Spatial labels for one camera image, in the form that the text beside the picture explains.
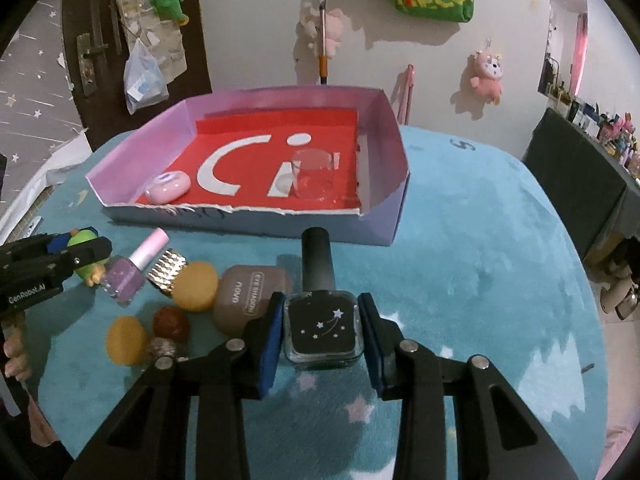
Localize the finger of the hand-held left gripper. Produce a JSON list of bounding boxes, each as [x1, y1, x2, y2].
[[49, 238, 114, 287], [29, 231, 77, 257]]

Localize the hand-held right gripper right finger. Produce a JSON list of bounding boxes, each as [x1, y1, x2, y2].
[[356, 292, 591, 480]]

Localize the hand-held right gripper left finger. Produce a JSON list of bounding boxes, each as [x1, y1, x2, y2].
[[62, 291, 287, 480]]

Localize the green toy figure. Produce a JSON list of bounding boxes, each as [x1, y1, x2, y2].
[[66, 227, 108, 287]]

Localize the purple nail polish bottle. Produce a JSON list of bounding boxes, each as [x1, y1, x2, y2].
[[102, 227, 170, 307]]

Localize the black nail polish bottle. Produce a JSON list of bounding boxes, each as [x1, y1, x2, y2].
[[282, 227, 365, 372]]

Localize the purple cardboard box red lining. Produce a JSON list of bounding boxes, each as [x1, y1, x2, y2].
[[85, 86, 412, 247]]

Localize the person's left hand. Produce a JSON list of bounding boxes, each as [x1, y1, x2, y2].
[[1, 329, 32, 380]]

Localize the small yellow round sponge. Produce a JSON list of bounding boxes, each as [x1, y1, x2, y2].
[[105, 316, 149, 365]]

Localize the large yellow round sponge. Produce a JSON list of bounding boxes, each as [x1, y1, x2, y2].
[[172, 261, 219, 312]]

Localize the brown ball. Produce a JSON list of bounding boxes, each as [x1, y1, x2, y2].
[[152, 306, 191, 343]]

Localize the glitter ball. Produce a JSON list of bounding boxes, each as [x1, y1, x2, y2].
[[146, 337, 179, 362]]

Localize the grey star printed cloth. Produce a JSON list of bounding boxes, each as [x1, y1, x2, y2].
[[0, 0, 91, 161]]

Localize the clear glass cup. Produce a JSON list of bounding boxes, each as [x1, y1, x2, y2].
[[291, 148, 335, 200]]

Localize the clear plastic bag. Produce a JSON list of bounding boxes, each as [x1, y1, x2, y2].
[[123, 37, 169, 115]]

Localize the dark wooden door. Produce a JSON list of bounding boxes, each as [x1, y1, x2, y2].
[[62, 0, 213, 151]]

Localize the white hanging paper organizer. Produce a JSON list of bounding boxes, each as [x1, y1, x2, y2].
[[107, 0, 188, 86]]

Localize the white rounded object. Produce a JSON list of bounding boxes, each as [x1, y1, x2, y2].
[[600, 265, 640, 321]]

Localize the pink sticks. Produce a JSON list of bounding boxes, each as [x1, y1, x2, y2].
[[397, 64, 416, 125]]

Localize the dark cloth covered table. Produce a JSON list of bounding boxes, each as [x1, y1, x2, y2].
[[521, 107, 640, 266]]

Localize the green plush toy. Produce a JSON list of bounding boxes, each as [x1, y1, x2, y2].
[[151, 0, 191, 27]]

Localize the pink horned plush toy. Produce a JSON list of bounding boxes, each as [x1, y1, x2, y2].
[[467, 37, 505, 106]]

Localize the small pink plush toy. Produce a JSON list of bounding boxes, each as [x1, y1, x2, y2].
[[324, 7, 346, 56]]

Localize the white plush toy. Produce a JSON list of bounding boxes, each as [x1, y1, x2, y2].
[[299, 1, 321, 51]]

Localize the metal door handle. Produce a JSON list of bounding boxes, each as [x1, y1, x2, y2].
[[76, 34, 110, 97]]

